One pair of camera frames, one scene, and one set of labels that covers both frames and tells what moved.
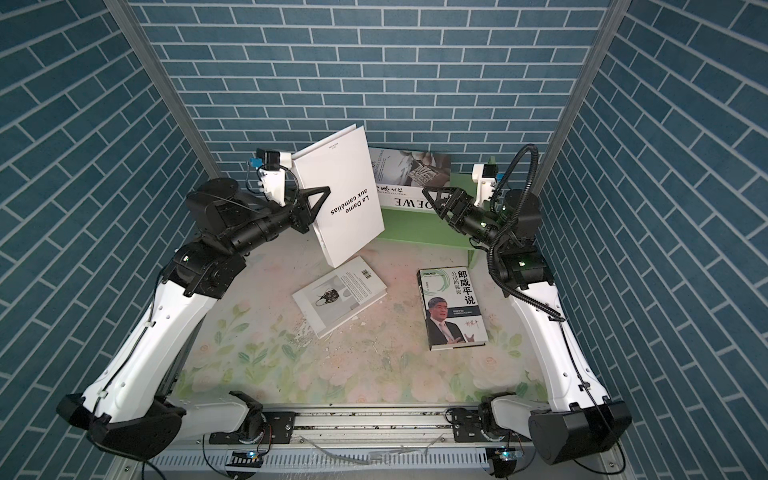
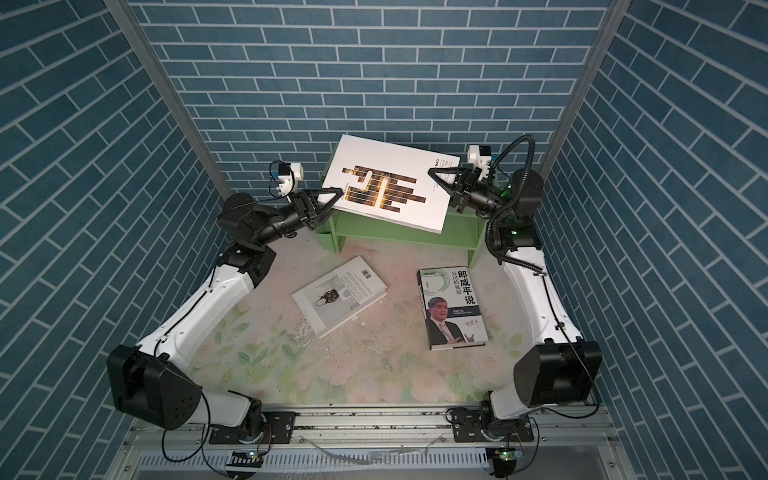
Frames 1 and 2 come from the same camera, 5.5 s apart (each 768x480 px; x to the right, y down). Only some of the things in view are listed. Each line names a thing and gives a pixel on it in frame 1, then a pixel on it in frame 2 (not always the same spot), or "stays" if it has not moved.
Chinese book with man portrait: (453, 319) stays
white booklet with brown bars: (351, 215) → (391, 182)
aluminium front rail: (344, 428) stays
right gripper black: (462, 200) → (465, 192)
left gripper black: (297, 214) stays
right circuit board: (504, 453) stays
